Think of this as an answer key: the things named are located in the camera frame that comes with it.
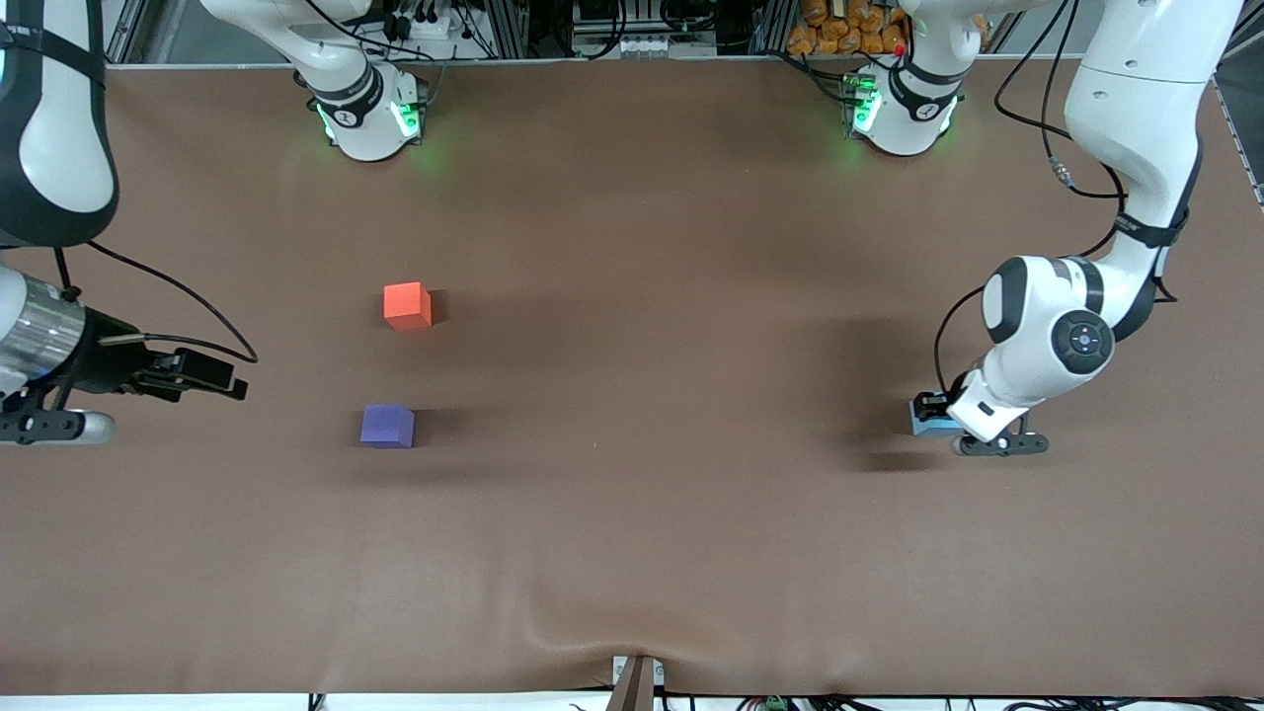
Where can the white power strip with plugs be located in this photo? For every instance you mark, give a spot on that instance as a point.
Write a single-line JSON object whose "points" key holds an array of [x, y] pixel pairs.
{"points": [[420, 25]]}

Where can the green terminal connector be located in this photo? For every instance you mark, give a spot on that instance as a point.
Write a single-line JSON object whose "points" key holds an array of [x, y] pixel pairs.
{"points": [[774, 704]]}

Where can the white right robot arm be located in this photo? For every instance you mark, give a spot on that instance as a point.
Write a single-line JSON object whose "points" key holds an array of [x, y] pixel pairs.
{"points": [[59, 148]]}

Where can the brown table clamp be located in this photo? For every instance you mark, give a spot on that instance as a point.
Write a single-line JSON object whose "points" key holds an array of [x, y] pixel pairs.
{"points": [[635, 686]]}

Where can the purple foam block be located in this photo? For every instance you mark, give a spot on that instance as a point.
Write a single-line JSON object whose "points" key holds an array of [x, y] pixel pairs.
{"points": [[386, 427]]}

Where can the light blue foam block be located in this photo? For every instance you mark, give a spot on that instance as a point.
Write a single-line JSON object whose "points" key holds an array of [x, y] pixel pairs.
{"points": [[928, 429]]}

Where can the orange foam block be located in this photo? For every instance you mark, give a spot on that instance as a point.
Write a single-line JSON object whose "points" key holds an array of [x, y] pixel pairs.
{"points": [[406, 306]]}

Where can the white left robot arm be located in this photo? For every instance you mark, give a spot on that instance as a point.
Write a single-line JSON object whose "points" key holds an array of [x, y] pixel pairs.
{"points": [[1136, 99]]}

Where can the brown table cover sheet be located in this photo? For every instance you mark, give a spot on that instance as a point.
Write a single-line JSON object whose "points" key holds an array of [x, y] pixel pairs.
{"points": [[632, 513]]}

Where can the white socket strip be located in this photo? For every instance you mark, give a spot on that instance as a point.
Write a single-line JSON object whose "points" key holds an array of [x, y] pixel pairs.
{"points": [[642, 45]]}

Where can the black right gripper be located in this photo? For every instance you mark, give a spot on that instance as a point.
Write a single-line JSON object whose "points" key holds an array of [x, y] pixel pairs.
{"points": [[111, 362]]}

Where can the aluminium frame profile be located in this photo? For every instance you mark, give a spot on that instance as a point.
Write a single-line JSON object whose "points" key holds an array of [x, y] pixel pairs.
{"points": [[1246, 148], [126, 30]]}

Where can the aluminium frame post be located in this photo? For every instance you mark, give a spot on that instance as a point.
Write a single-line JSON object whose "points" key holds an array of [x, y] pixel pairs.
{"points": [[770, 25], [506, 30]]}

